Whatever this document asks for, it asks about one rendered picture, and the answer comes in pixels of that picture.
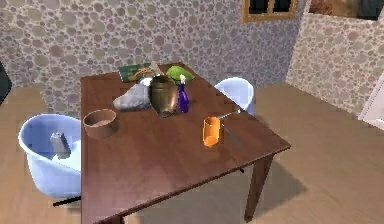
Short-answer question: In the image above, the bronze metal vase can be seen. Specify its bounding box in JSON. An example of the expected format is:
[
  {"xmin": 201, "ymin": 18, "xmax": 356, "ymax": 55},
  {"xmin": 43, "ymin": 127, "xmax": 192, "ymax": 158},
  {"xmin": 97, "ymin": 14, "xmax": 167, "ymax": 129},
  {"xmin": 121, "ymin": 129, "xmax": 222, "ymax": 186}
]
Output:
[{"xmin": 148, "ymin": 75, "xmax": 180, "ymax": 118}]

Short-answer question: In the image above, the purple spray bottle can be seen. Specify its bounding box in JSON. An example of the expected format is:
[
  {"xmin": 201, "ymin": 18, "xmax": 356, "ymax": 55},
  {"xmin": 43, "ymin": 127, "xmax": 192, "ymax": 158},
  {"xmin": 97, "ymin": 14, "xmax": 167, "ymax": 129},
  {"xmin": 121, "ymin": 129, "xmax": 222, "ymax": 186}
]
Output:
[{"xmin": 177, "ymin": 74, "xmax": 190, "ymax": 114}]

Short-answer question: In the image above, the orange cup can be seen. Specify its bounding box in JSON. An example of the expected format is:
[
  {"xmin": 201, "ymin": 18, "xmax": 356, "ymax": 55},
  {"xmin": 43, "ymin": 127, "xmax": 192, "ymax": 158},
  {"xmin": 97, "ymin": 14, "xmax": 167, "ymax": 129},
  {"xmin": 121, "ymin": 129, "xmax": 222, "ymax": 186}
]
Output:
[{"xmin": 202, "ymin": 116, "xmax": 222, "ymax": 148}]

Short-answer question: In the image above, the silver fork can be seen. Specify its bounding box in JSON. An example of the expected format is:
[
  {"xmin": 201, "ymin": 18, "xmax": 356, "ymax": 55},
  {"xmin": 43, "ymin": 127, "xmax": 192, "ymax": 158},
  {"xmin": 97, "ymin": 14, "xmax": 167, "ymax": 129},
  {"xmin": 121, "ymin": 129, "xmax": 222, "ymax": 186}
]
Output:
[{"xmin": 217, "ymin": 108, "xmax": 244, "ymax": 120}]

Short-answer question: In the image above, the green lettuce head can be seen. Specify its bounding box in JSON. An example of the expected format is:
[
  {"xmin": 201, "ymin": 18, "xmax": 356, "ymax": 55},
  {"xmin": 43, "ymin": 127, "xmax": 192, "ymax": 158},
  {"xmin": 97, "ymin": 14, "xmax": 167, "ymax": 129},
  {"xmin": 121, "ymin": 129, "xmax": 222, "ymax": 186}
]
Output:
[{"xmin": 165, "ymin": 65, "xmax": 195, "ymax": 86}]

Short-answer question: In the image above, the silver knife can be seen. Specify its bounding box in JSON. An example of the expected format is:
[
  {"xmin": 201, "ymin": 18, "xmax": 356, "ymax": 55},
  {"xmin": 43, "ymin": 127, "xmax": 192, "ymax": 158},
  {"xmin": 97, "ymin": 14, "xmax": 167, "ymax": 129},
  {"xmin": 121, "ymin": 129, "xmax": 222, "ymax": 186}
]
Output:
[{"xmin": 221, "ymin": 123, "xmax": 247, "ymax": 148}]

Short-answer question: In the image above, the white tub chair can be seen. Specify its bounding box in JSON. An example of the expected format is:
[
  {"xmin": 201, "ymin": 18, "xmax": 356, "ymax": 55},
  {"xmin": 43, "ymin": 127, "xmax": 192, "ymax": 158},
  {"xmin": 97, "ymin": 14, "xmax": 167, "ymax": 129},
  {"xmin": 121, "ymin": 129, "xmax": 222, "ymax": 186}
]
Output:
[
  {"xmin": 214, "ymin": 77, "xmax": 256, "ymax": 116},
  {"xmin": 18, "ymin": 113, "xmax": 83, "ymax": 208}
]

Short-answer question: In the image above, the brown wooden table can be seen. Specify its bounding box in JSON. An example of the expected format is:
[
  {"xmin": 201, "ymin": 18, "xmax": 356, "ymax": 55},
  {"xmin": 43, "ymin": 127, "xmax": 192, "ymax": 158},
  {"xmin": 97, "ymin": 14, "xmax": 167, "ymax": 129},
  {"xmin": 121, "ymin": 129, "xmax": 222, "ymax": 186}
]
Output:
[{"xmin": 79, "ymin": 62, "xmax": 292, "ymax": 224}]

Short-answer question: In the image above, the grey cloth bundle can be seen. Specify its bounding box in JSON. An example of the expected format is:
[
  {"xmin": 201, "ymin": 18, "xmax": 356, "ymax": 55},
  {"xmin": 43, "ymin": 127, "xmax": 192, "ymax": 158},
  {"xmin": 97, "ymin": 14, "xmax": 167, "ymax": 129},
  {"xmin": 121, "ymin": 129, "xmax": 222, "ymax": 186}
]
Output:
[{"xmin": 112, "ymin": 77, "xmax": 154, "ymax": 112}]

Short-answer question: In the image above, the green book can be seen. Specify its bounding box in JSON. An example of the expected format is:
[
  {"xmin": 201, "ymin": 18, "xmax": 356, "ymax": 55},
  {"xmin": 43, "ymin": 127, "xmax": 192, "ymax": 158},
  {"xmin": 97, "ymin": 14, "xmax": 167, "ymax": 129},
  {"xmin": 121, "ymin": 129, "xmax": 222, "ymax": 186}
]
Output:
[{"xmin": 117, "ymin": 62, "xmax": 158, "ymax": 83}]

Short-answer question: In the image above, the brown wooden bowl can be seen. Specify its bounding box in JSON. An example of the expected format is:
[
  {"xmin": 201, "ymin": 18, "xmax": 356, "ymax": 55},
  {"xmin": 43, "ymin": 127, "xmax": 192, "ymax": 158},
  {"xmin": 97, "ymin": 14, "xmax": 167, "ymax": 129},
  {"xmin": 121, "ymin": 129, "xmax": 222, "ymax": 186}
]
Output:
[{"xmin": 82, "ymin": 108, "xmax": 120, "ymax": 140}]

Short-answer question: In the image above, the wooden framed window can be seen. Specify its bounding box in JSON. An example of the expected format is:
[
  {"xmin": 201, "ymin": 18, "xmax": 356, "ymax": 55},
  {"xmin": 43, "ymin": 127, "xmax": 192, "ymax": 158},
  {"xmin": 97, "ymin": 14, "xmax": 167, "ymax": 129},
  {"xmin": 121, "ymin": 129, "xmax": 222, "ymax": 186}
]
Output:
[{"xmin": 241, "ymin": 0, "xmax": 299, "ymax": 24}]

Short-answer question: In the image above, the grey box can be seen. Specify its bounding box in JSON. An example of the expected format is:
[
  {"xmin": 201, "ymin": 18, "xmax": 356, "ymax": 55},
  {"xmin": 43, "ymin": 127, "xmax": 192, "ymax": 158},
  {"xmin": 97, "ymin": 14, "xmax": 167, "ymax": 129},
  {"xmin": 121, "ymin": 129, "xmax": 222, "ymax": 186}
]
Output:
[{"xmin": 49, "ymin": 131, "xmax": 72, "ymax": 160}]

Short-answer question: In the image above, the white door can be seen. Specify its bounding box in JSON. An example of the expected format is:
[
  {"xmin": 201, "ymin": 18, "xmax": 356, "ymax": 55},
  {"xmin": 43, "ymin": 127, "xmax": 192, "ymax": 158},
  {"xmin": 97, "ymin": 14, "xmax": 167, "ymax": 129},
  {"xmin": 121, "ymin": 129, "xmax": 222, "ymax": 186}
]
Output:
[{"xmin": 358, "ymin": 71, "xmax": 384, "ymax": 130}]

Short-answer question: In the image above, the dark furniture edge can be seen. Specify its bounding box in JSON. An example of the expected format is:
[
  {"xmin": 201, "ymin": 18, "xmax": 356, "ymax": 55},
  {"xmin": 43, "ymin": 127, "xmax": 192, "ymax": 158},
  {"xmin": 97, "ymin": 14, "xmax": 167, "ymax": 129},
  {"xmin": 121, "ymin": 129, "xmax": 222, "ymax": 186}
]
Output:
[{"xmin": 0, "ymin": 61, "xmax": 13, "ymax": 105}]

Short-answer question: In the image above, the framed wall picture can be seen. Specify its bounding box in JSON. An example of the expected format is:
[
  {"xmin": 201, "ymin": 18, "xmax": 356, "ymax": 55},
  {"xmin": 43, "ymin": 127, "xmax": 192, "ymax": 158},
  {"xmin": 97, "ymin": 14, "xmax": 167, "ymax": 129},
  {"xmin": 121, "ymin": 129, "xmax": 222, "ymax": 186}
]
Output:
[{"xmin": 308, "ymin": 0, "xmax": 384, "ymax": 22}]

